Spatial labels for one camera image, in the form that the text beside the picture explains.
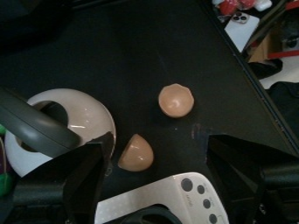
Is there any black shoe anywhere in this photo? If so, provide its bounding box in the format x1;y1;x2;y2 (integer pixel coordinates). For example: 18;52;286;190
248;58;285;81

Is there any red and white toy pile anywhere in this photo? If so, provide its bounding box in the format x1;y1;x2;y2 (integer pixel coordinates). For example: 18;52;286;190
210;0;273;16

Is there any white bowl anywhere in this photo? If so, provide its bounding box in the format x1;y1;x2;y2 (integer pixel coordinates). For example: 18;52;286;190
4;87;117;178

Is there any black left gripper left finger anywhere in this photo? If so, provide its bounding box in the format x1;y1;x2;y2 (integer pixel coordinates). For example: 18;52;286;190
13;131;116;224

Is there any red bar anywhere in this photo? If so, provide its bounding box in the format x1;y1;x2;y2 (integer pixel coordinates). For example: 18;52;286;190
265;50;299;60

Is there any brown eggshell half jagged edge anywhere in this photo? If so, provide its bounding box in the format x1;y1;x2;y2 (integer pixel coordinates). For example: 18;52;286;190
157;83;194;119

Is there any grey kettle handle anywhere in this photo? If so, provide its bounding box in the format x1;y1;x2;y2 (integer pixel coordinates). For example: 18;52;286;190
0;87;81;158

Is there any white smartphone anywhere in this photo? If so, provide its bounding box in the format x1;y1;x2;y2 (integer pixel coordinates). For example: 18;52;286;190
222;11;260;53

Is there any green toy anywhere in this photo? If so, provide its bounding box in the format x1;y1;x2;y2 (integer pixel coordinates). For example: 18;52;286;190
0;123;16;198

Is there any brown eggshell half smooth edge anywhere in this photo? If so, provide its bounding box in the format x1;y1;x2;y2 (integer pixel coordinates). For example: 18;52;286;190
116;133;154;172

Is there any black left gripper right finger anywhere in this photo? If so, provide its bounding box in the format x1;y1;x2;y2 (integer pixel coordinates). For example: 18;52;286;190
204;134;299;224

